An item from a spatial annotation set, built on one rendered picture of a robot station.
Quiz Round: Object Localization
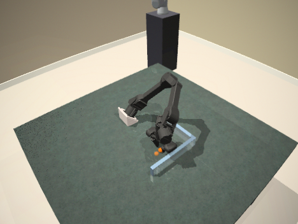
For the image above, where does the clear l-shaped low wall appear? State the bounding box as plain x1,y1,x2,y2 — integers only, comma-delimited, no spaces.
153,127,196,175

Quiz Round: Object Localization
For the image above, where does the light blue top edge of clear corner wall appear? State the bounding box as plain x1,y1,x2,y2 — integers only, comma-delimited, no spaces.
150,124,196,176

